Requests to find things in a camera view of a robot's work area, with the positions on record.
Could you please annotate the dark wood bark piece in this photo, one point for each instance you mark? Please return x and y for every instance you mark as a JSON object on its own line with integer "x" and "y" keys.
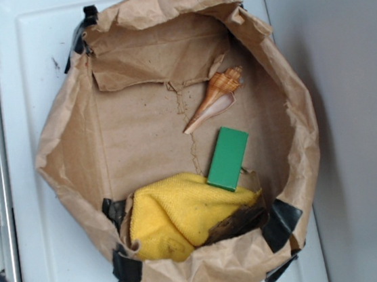
{"x": 245, "y": 219}

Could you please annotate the brown paper bag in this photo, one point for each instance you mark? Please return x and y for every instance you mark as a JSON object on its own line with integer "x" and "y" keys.
{"x": 106, "y": 135}

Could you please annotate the green rectangular box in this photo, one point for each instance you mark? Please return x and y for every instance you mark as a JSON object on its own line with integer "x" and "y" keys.
{"x": 227, "y": 160}

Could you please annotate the orange spiral sea shell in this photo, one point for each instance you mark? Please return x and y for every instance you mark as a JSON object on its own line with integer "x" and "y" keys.
{"x": 218, "y": 98}

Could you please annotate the yellow microfiber cloth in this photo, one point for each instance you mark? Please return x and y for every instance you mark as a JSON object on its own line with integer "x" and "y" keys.
{"x": 172, "y": 217}

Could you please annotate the white plastic tray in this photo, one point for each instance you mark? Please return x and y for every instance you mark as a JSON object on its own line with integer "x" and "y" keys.
{"x": 35, "y": 40}

